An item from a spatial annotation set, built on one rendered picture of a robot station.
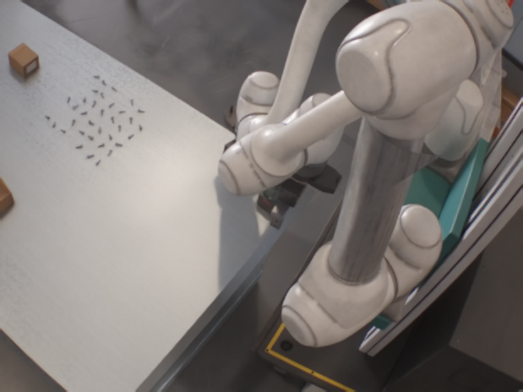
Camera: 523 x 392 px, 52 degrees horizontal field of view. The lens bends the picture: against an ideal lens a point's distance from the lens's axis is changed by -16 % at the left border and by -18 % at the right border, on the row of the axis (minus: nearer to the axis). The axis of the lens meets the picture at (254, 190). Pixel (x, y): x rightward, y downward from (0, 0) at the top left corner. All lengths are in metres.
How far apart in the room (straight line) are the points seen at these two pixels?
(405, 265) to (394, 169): 0.41
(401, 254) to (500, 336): 0.55
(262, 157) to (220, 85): 1.75
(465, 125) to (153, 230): 0.90
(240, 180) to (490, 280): 0.83
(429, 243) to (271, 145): 0.38
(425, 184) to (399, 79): 0.99
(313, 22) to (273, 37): 1.87
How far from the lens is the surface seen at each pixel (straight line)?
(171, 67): 2.99
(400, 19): 0.77
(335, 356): 2.02
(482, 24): 0.86
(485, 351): 1.63
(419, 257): 1.26
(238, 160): 1.21
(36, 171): 1.86
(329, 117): 1.10
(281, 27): 3.30
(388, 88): 0.73
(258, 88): 1.52
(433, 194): 1.69
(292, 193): 1.44
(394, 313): 1.46
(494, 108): 3.17
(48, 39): 2.25
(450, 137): 1.63
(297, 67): 1.37
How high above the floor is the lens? 2.17
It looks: 56 degrees down
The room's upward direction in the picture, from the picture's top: 17 degrees clockwise
